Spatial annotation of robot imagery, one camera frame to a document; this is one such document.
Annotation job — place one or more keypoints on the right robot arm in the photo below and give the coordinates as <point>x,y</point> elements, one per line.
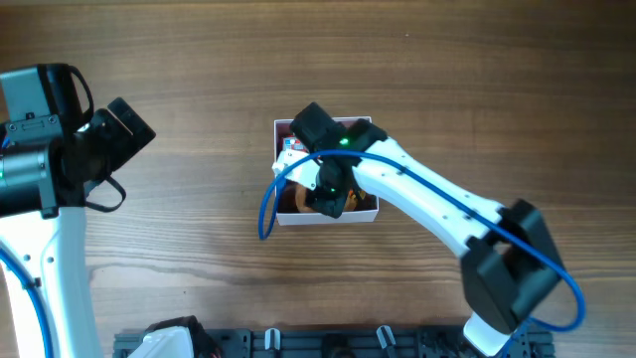
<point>502,288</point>

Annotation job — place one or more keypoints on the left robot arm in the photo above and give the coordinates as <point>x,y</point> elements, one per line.
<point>53,153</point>

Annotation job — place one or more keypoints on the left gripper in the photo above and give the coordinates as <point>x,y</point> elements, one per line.
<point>126,143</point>

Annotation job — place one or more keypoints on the brown plush toy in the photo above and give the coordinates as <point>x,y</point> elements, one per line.
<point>300,197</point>

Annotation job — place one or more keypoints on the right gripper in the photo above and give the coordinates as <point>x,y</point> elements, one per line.
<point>330,207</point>

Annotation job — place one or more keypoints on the white box pink interior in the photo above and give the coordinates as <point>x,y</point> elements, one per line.
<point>287,213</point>

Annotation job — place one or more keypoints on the orange duck toy blue hat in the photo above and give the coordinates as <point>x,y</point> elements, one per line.
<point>359,200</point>

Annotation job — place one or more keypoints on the red toy truck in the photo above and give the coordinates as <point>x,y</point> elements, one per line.
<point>292,143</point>

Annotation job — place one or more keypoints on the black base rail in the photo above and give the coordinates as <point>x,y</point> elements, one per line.
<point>421,342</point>

